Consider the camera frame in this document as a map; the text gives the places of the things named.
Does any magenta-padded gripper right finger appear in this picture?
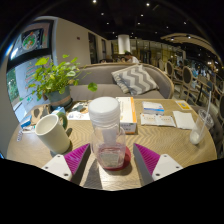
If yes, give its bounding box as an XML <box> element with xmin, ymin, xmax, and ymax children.
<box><xmin>132</xmin><ymin>143</ymin><xmax>184</xmax><ymax>186</ymax></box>

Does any small white and blue box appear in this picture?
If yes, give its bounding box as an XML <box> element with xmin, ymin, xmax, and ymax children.
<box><xmin>142</xmin><ymin>101</ymin><xmax>165</xmax><ymax>116</ymax></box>

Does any person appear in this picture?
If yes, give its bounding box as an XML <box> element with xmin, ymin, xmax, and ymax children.
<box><xmin>123</xmin><ymin>51</ymin><xmax>140</xmax><ymax>64</ymax></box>

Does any white mug with green handle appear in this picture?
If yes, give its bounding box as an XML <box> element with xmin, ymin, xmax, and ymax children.
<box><xmin>34</xmin><ymin>111</ymin><xmax>72</xmax><ymax>155</ymax></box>

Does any grey zigzag pillow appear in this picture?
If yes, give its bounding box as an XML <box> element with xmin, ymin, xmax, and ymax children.
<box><xmin>111</xmin><ymin>63</ymin><xmax>160</xmax><ymax>96</ymax></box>

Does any grey curved sofa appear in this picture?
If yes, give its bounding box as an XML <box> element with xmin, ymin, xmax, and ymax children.
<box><xmin>69</xmin><ymin>62</ymin><xmax>175</xmax><ymax>101</ymax></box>

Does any white and orange tissue box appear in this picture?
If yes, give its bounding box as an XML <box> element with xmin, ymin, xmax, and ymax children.
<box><xmin>114</xmin><ymin>96</ymin><xmax>138</xmax><ymax>135</ymax></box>

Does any group of wooden chairs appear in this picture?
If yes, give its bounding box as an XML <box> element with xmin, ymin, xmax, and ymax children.
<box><xmin>164</xmin><ymin>59</ymin><xmax>224</xmax><ymax>134</ymax></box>

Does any white printed leaflet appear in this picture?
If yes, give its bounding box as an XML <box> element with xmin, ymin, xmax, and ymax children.
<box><xmin>66</xmin><ymin>101</ymin><xmax>91</xmax><ymax>121</ymax></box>

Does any group of ceiling lights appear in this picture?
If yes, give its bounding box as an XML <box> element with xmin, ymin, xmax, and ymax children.
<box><xmin>91</xmin><ymin>0</ymin><xmax>201</xmax><ymax>39</ymax></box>

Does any brown cardboard box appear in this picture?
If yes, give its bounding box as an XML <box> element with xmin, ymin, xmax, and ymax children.
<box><xmin>30</xmin><ymin>103</ymin><xmax>52</xmax><ymax>125</ymax></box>

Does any small teal box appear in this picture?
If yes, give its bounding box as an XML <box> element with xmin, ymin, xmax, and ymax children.
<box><xmin>51</xmin><ymin>106</ymin><xmax>67</xmax><ymax>117</ymax></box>

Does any yellow card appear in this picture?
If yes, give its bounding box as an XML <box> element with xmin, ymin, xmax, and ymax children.
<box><xmin>175</xmin><ymin>99</ymin><xmax>193</xmax><ymax>111</ymax></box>

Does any white paper napkin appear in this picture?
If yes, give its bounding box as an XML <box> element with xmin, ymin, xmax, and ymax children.
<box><xmin>172</xmin><ymin>110</ymin><xmax>197</xmax><ymax>131</ymax></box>

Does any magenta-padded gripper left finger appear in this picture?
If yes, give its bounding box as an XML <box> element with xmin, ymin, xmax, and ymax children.
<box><xmin>41</xmin><ymin>143</ymin><xmax>92</xmax><ymax>186</ymax></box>

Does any clear plastic cup with straw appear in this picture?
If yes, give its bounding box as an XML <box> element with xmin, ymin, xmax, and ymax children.
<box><xmin>189</xmin><ymin>90</ymin><xmax>215</xmax><ymax>146</ymax></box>

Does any green potted plant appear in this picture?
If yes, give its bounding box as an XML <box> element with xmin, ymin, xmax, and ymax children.
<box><xmin>28</xmin><ymin>54</ymin><xmax>99</xmax><ymax>108</ymax></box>

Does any framed colourful poster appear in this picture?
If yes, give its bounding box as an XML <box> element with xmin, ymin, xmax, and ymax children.
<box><xmin>9</xmin><ymin>21</ymin><xmax>54</xmax><ymax>69</ymax></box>

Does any white printed pamphlet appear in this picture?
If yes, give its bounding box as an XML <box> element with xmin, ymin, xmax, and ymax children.
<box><xmin>139</xmin><ymin>113</ymin><xmax>177</xmax><ymax>128</ymax></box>

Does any clear bottle with white cap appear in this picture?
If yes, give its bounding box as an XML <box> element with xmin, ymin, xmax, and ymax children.
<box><xmin>88</xmin><ymin>96</ymin><xmax>127</xmax><ymax>170</ymax></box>

